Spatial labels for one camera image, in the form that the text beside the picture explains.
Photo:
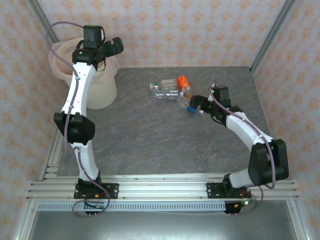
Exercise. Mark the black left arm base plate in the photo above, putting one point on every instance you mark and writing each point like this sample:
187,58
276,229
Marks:
112,191

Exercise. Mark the clear bottle blue white cap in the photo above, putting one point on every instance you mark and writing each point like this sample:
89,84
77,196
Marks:
165,95

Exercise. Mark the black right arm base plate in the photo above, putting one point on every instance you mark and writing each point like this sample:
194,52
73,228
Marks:
213,191

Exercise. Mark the blue label bottle white cap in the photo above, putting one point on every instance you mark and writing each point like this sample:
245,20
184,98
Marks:
182,102

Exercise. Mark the orange label bottle brown cap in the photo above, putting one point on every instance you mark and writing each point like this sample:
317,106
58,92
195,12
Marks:
183,83

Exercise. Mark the white plastic bin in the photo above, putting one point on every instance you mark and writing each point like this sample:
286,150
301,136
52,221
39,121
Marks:
102,92

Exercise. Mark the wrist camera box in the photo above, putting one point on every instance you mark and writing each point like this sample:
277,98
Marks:
92,35
221,93

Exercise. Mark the aluminium corner post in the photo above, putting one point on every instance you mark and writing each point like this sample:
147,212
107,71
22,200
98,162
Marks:
272,32
41,15

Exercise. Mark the clear bottle green white cap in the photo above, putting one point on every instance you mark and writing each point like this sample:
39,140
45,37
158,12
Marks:
170,83

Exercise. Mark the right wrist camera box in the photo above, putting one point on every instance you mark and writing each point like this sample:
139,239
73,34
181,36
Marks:
221,93

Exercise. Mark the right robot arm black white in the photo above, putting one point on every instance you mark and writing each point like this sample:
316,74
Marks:
267,165

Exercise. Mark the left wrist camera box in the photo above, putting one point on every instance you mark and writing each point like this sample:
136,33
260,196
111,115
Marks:
92,35

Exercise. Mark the aluminium mounting rail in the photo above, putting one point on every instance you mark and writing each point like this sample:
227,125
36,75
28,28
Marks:
162,191

